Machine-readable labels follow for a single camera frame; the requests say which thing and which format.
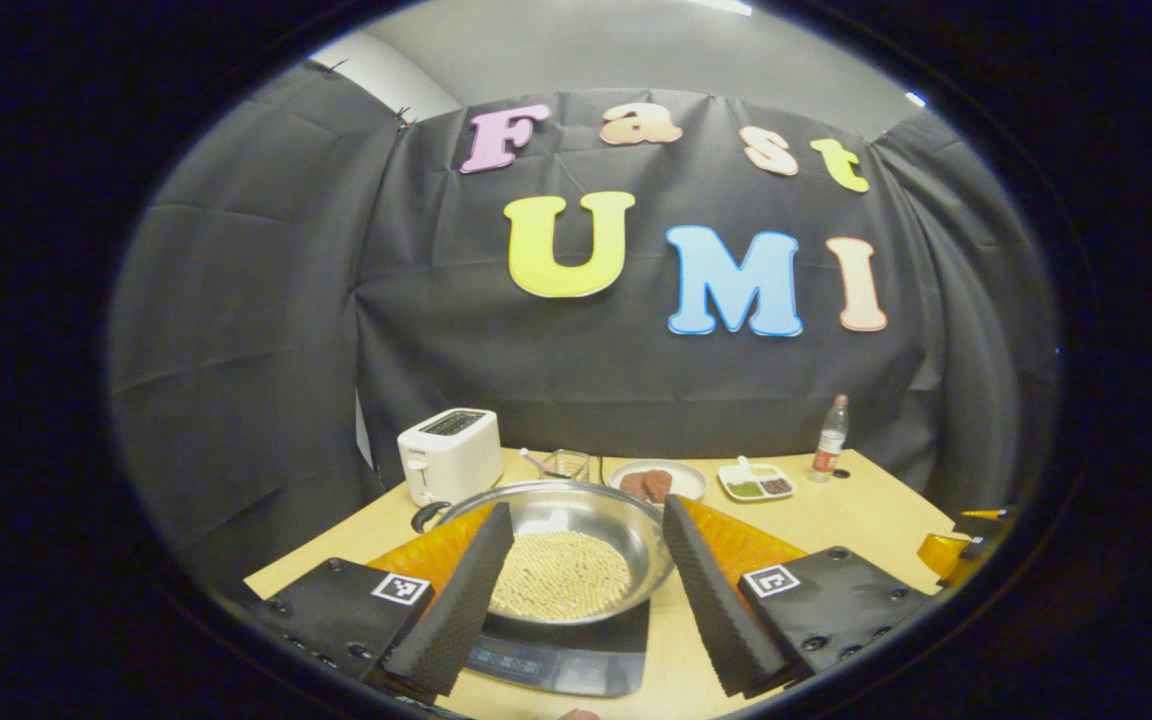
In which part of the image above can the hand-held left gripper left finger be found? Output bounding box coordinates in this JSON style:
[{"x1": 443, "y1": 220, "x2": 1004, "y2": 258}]
[{"x1": 246, "y1": 502, "x2": 515, "y2": 698}]

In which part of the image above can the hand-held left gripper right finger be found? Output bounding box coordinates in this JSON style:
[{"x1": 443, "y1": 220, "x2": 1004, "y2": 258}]
[{"x1": 662, "y1": 494, "x2": 937, "y2": 698}]

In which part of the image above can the black induction cooktop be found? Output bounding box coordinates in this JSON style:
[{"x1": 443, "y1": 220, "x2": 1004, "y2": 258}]
[{"x1": 466, "y1": 600, "x2": 651, "y2": 698}]

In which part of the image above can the stainless steel pot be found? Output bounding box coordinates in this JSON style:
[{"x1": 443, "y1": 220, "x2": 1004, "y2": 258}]
[{"x1": 411, "y1": 480, "x2": 677, "y2": 628}]

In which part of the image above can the pile of soybeans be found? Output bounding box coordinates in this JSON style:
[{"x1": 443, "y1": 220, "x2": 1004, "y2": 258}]
[{"x1": 489, "y1": 531, "x2": 632, "y2": 620}]

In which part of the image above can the white round plate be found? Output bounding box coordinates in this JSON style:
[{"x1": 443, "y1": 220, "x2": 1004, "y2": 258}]
[{"x1": 608, "y1": 459, "x2": 708, "y2": 504}]

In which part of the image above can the white divided bean dish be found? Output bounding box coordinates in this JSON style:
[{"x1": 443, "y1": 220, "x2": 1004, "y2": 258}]
[{"x1": 717, "y1": 457, "x2": 796, "y2": 502}]

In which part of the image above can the white toaster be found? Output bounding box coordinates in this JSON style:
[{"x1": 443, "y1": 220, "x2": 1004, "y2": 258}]
[{"x1": 397, "y1": 408, "x2": 504, "y2": 507}]

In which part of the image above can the clear plastic water bottle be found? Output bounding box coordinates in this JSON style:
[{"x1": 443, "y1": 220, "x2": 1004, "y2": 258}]
[{"x1": 812, "y1": 394, "x2": 850, "y2": 483}]

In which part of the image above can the black backdrop cloth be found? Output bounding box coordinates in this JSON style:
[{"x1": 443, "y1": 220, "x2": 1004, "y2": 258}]
[{"x1": 106, "y1": 60, "x2": 1062, "y2": 591}]

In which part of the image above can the wire mesh basket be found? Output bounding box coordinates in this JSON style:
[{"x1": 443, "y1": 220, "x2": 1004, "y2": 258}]
[{"x1": 541, "y1": 450, "x2": 592, "y2": 483}]

